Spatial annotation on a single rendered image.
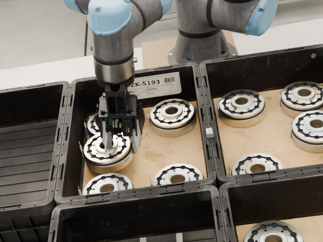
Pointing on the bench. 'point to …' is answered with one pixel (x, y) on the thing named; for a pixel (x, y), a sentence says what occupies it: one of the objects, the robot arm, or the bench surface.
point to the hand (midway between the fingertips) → (122, 146)
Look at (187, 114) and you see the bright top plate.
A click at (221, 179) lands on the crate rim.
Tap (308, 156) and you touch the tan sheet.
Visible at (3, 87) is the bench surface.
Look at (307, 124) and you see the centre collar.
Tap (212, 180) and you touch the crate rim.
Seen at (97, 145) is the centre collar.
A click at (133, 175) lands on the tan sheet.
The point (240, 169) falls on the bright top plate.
